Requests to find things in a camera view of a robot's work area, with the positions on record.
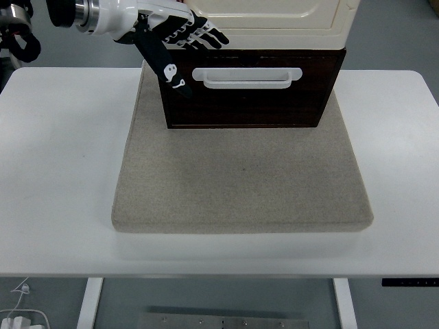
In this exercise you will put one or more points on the black table control panel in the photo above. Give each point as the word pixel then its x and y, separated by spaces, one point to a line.
pixel 408 282

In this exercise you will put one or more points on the white table leg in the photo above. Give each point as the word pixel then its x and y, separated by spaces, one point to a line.
pixel 344 305
pixel 90 305

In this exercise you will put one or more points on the grey metal plate with screws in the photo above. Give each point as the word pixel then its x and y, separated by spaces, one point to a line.
pixel 223 323

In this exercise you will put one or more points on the dark brown wooden drawer housing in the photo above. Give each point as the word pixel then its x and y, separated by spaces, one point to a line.
pixel 291 52

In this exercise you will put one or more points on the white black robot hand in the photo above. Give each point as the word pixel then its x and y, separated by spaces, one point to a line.
pixel 116 17

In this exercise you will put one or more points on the beige fabric mat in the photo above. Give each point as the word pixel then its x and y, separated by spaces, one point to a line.
pixel 240 178

